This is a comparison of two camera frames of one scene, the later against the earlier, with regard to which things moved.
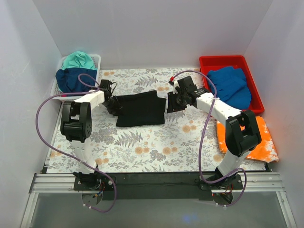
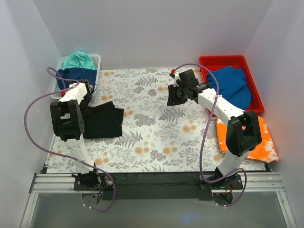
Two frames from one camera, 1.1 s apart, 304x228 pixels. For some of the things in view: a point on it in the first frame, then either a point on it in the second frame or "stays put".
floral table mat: x=189 y=142 stays put
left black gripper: x=113 y=107 -> x=88 y=104
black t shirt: x=142 y=109 -> x=104 y=120
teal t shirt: x=78 y=60 stays put
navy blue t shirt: x=68 y=81 stays put
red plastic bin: x=208 y=63 stays put
